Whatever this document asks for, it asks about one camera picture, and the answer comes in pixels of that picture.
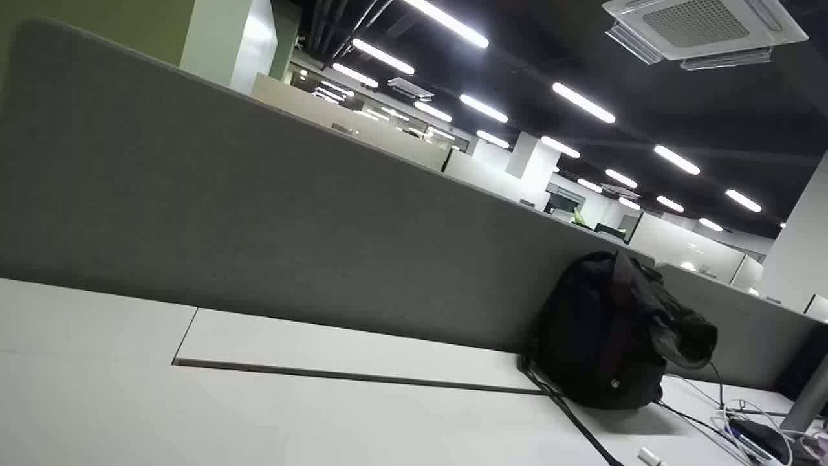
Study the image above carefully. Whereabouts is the black backpack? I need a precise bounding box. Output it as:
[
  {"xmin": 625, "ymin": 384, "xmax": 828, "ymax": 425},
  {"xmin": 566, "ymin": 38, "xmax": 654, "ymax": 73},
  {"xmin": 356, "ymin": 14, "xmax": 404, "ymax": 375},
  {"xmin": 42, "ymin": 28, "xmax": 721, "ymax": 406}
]
[{"xmin": 514, "ymin": 248, "xmax": 720, "ymax": 466}]

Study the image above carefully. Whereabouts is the ceiling air conditioner unit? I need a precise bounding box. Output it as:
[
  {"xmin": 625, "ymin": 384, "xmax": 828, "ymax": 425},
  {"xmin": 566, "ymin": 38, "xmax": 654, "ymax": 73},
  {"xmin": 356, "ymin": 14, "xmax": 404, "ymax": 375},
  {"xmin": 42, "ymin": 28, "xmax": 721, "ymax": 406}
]
[{"xmin": 601, "ymin": 0, "xmax": 809, "ymax": 73}]

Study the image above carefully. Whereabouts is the grey metal pole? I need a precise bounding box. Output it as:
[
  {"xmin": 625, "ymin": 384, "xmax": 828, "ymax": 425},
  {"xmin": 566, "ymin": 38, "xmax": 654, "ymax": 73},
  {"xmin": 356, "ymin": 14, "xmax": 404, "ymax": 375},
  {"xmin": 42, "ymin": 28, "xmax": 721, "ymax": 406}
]
[{"xmin": 778, "ymin": 353, "xmax": 828, "ymax": 436}]

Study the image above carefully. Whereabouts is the black desk cable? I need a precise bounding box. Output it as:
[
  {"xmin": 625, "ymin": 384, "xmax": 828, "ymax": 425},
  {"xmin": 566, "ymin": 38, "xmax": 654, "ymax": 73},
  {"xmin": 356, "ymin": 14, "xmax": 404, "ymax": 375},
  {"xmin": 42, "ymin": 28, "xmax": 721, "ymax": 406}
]
[{"xmin": 654, "ymin": 361, "xmax": 798, "ymax": 466}]

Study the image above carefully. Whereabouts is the grey desk partition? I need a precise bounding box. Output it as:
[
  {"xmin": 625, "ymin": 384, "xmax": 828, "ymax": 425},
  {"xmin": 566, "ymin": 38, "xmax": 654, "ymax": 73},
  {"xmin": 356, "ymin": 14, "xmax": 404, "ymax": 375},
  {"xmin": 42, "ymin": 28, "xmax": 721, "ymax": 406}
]
[{"xmin": 0, "ymin": 16, "xmax": 828, "ymax": 394}]

